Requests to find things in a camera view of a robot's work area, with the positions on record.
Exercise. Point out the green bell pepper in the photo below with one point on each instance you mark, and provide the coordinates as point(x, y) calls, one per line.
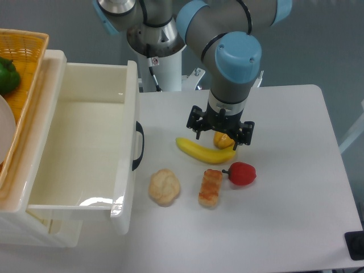
point(10, 78)

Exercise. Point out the white plate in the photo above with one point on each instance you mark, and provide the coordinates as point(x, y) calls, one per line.
point(7, 128)

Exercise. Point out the black device at edge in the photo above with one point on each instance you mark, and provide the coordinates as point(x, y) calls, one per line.
point(354, 242)

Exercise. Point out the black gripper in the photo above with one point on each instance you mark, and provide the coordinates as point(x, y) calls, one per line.
point(218, 119)

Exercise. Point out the red bell pepper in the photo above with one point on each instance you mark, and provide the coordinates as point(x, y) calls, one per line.
point(241, 174)

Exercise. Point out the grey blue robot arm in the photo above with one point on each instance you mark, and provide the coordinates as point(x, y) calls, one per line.
point(222, 38)

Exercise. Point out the rectangular toasted bread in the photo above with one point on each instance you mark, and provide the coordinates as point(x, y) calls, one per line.
point(208, 195)

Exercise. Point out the black drawer handle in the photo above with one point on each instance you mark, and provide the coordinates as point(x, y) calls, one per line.
point(139, 146)

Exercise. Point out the white drawer cabinet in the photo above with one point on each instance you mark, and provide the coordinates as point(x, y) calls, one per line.
point(19, 225)

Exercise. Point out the round bread roll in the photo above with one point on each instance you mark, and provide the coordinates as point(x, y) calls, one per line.
point(164, 187)

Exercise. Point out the orange yellow bell pepper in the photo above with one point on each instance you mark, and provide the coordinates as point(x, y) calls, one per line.
point(222, 140)

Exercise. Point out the yellow wicker basket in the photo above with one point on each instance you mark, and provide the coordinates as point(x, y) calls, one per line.
point(27, 50)

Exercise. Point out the yellow banana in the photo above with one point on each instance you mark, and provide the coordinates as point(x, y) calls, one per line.
point(203, 154)

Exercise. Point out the white plastic drawer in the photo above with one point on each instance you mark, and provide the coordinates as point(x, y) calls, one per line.
point(85, 172)

